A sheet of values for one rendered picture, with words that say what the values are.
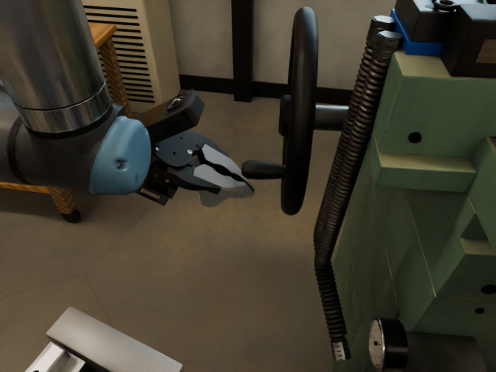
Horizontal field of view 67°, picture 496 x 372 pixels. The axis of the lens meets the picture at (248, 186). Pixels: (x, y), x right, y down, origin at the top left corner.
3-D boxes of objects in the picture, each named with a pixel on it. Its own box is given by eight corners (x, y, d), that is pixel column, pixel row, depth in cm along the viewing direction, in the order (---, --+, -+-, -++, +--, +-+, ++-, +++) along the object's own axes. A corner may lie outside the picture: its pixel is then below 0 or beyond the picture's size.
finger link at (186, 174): (221, 178, 51) (162, 150, 49) (226, 171, 50) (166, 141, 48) (212, 204, 48) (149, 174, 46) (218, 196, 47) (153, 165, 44)
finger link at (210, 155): (241, 195, 57) (186, 168, 55) (260, 172, 53) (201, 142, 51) (238, 210, 55) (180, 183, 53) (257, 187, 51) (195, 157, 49)
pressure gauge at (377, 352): (362, 335, 52) (376, 306, 46) (390, 338, 52) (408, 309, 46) (368, 384, 47) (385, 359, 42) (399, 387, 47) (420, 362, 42)
